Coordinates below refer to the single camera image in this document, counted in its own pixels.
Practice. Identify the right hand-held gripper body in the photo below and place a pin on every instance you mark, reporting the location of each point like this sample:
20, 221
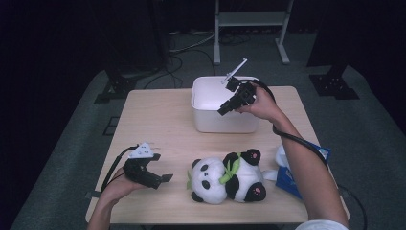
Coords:
245, 94

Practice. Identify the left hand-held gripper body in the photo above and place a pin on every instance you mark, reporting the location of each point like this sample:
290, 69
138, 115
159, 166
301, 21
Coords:
137, 172

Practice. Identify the white plastic bin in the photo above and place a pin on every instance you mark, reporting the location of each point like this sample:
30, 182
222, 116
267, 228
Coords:
223, 123

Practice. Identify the panda plush toy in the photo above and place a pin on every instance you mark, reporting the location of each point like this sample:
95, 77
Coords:
210, 185

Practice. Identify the blue tissue packet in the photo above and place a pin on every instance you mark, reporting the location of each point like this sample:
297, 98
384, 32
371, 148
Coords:
287, 182

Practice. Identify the person's right hand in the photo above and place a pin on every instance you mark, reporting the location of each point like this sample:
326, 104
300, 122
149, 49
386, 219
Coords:
263, 107

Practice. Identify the person's left hand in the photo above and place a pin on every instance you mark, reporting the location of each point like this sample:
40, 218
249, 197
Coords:
116, 190

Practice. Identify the black tape strip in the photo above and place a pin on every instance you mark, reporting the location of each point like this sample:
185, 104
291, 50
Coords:
95, 194

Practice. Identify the white tissue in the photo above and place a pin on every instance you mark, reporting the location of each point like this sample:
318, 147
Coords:
282, 156

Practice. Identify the white metal stand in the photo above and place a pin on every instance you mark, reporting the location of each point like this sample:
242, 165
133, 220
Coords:
252, 18

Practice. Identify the white paper tag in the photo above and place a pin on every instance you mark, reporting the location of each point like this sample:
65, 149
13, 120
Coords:
270, 175

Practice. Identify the black stand base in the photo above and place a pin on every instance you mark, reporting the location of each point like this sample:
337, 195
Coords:
116, 86
333, 86

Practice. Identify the person's white garment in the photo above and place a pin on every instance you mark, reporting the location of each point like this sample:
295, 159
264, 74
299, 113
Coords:
322, 225

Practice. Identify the black upright post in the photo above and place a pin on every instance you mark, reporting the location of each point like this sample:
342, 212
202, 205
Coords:
159, 32

